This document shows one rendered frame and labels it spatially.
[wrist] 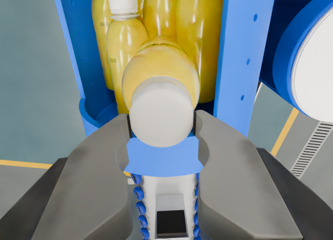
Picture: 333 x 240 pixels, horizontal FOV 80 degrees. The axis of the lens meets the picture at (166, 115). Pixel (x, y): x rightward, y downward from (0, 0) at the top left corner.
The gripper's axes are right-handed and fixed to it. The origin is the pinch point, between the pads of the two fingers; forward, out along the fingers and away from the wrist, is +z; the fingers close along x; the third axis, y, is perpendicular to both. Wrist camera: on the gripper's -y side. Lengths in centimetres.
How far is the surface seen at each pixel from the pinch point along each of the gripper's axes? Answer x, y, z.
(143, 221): -9, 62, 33
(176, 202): 3, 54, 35
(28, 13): -81, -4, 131
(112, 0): -5.9, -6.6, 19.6
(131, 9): -3.6, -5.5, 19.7
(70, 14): -12.8, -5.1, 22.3
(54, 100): -83, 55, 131
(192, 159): 3.3, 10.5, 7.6
